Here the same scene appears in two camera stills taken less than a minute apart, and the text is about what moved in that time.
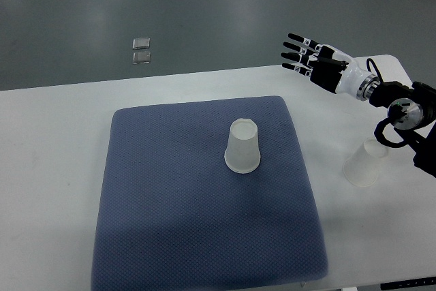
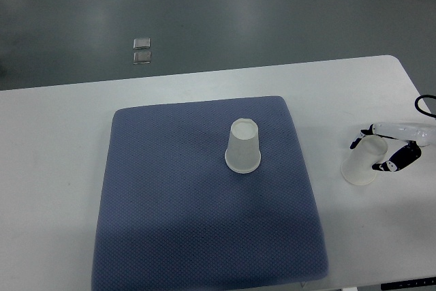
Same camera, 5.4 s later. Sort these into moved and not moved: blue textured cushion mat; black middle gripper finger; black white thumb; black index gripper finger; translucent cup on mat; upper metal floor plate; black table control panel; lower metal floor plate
Moved: black index gripper finger; black white thumb; black middle gripper finger
Not moved: blue textured cushion mat; black table control panel; upper metal floor plate; lower metal floor plate; translucent cup on mat
